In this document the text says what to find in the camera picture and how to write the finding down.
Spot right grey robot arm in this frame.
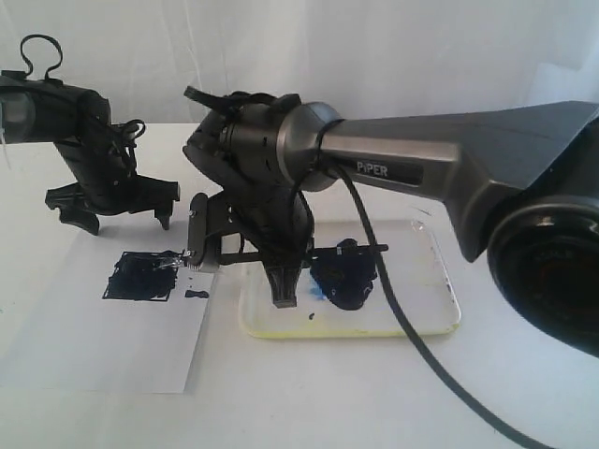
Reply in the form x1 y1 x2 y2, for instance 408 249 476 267
183 87 598 355

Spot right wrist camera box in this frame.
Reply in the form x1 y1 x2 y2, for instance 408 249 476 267
186 192 235 273

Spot white paper sheet with square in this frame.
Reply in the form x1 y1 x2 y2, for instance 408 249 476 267
1 222 213 393

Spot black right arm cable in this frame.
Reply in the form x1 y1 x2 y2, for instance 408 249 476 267
289 121 562 449

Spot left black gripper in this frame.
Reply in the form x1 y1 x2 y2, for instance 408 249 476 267
45 119 181 235

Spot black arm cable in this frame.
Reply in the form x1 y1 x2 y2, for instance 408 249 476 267
289 121 562 449
18 35 66 85

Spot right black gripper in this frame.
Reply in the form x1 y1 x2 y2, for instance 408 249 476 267
231 189 314 309

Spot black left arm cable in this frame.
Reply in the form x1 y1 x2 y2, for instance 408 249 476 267
18 35 66 85

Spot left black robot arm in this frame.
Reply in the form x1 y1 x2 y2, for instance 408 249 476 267
1 70 180 235

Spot dark blue paint blob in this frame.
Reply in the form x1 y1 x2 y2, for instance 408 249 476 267
310 238 377 311

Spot white plastic paint tray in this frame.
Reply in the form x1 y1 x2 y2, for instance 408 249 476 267
239 219 461 340

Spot black paintbrush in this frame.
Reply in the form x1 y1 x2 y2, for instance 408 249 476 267
153 244 389 271

